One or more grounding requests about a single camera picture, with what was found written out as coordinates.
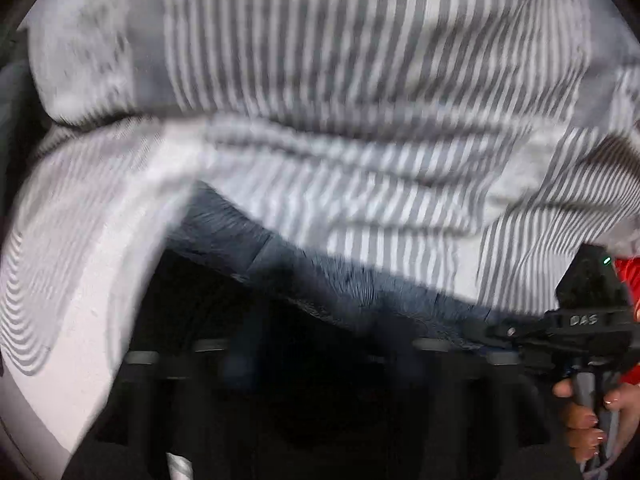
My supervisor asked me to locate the black blanket with blue border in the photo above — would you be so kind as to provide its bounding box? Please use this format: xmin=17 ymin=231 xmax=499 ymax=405
xmin=64 ymin=181 xmax=640 ymax=480

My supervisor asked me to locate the person's right hand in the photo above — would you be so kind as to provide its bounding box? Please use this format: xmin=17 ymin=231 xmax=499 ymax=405
xmin=553 ymin=379 xmax=640 ymax=479

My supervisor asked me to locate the red embroidered pillow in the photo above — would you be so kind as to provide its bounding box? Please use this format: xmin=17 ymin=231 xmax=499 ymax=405
xmin=615 ymin=258 xmax=640 ymax=386

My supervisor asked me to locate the grey striped white duvet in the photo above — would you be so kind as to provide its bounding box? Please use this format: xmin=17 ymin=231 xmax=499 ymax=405
xmin=0 ymin=0 xmax=640 ymax=376

